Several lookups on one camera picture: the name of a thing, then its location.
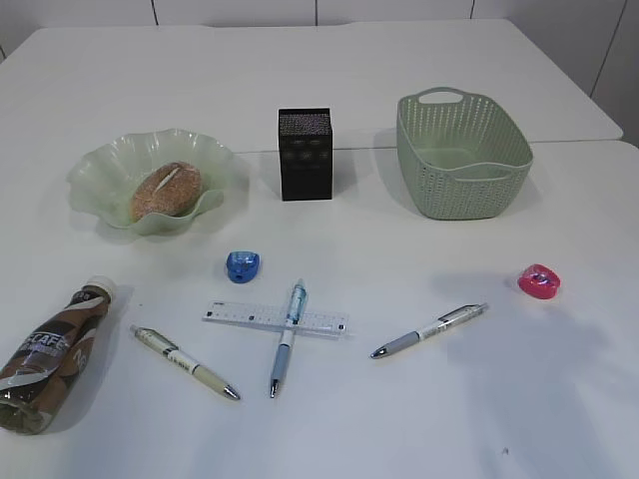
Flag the sugared bread roll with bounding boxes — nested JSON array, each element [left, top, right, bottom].
[[130, 162, 202, 222]]

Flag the brown Nescafe coffee bottle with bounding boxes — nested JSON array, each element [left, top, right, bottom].
[[1, 275, 116, 435]]

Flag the blue grip pen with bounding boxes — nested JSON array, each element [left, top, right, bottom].
[[270, 278, 308, 398]]

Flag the blue pencil sharpener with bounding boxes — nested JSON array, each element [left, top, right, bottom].
[[226, 250, 261, 283]]

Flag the black mesh pen holder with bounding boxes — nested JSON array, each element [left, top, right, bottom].
[[278, 108, 333, 202]]

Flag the grey grip pen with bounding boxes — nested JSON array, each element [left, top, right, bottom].
[[369, 303, 488, 359]]

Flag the green plastic woven basket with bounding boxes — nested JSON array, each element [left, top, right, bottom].
[[396, 87, 533, 221]]

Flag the cream grip pen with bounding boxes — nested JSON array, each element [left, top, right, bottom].
[[130, 325, 241, 401]]

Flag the pink pencil sharpener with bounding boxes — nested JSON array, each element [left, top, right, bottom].
[[517, 263, 561, 299]]

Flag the green wavy glass plate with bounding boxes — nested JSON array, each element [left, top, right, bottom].
[[67, 129, 233, 236]]

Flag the clear plastic ruler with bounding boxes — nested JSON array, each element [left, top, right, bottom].
[[202, 300, 349, 339]]

